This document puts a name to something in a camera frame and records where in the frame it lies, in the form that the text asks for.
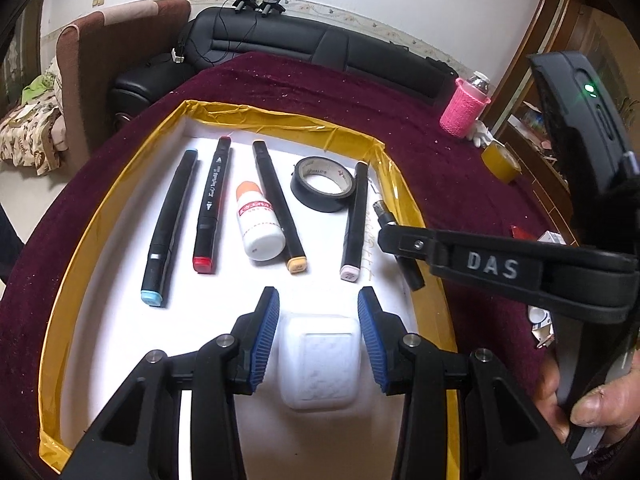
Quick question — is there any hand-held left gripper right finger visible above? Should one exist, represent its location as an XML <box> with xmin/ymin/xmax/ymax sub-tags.
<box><xmin>357</xmin><ymin>286</ymin><xmax>583</xmax><ymax>480</ymax></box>

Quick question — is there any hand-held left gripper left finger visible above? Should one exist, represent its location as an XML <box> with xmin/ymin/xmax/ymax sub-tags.
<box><xmin>60</xmin><ymin>286</ymin><xmax>281</xmax><ymax>480</ymax></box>

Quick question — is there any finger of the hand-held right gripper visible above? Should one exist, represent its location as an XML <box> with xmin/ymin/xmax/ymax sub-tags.
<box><xmin>377</xmin><ymin>221</ymin><xmax>640</xmax><ymax>326</ymax></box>

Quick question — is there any white square case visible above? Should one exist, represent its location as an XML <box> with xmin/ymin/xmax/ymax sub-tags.
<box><xmin>274</xmin><ymin>312</ymin><xmax>362</xmax><ymax>413</ymax></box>

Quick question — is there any white bottle orange cap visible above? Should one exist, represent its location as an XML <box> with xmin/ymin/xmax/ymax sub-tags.
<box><xmin>235</xmin><ymin>181</ymin><xmax>287</xmax><ymax>262</ymax></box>

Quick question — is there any thin black pen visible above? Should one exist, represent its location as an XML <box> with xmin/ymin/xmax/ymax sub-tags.
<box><xmin>367</xmin><ymin>180</ymin><xmax>426</xmax><ymax>292</ymax></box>

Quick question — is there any black marker pink cap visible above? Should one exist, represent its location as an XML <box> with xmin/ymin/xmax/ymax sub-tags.
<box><xmin>339</xmin><ymin>161</ymin><xmax>370</xmax><ymax>282</ymax></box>

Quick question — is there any black marker blue cap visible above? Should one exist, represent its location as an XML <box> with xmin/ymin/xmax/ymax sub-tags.
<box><xmin>140</xmin><ymin>149</ymin><xmax>201</xmax><ymax>308</ymax></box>

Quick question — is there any black marker orange cap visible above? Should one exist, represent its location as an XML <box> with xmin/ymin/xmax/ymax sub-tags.
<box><xmin>251</xmin><ymin>140</ymin><xmax>308</xmax><ymax>276</ymax></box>

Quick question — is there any black marker red cap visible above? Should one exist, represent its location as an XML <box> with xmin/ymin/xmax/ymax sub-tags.
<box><xmin>191</xmin><ymin>136</ymin><xmax>233</xmax><ymax>276</ymax></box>

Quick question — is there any black tape roll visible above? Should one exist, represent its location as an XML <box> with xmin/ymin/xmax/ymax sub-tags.
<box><xmin>290</xmin><ymin>156</ymin><xmax>357</xmax><ymax>213</ymax></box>

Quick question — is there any white tray box yellow-taped rim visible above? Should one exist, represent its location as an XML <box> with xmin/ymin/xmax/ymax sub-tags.
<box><xmin>37</xmin><ymin>99</ymin><xmax>461</xmax><ymax>480</ymax></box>

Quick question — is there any person's right hand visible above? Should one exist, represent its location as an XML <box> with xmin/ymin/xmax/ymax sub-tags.
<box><xmin>537</xmin><ymin>355</ymin><xmax>640</xmax><ymax>443</ymax></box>

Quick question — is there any wooden cabinet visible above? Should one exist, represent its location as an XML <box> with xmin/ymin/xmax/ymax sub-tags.
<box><xmin>492</xmin><ymin>0</ymin><xmax>640</xmax><ymax>241</ymax></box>

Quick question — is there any yellow tape roll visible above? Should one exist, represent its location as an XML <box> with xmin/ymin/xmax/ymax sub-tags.
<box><xmin>481</xmin><ymin>140</ymin><xmax>522</xmax><ymax>184</ymax></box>

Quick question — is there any white glove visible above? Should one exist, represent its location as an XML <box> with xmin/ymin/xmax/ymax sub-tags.
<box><xmin>470</xmin><ymin>120</ymin><xmax>496</xmax><ymax>148</ymax></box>

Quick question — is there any bottle in pink knit sleeve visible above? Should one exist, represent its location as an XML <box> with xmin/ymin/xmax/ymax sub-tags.
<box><xmin>439</xmin><ymin>70</ymin><xmax>493</xmax><ymax>138</ymax></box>

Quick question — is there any black leather sofa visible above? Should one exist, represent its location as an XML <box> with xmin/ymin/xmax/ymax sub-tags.
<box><xmin>110</xmin><ymin>7</ymin><xmax>461</xmax><ymax>133</ymax></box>

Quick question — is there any floral blanket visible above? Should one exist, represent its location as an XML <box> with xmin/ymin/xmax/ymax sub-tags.
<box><xmin>0</xmin><ymin>57</ymin><xmax>68</xmax><ymax>176</ymax></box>

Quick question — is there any brown armchair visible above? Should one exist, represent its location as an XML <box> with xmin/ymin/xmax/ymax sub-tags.
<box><xmin>55</xmin><ymin>0</ymin><xmax>193</xmax><ymax>171</ymax></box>

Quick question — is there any green cloth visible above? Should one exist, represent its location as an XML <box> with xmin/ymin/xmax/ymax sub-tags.
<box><xmin>22</xmin><ymin>72</ymin><xmax>57</xmax><ymax>103</ymax></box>

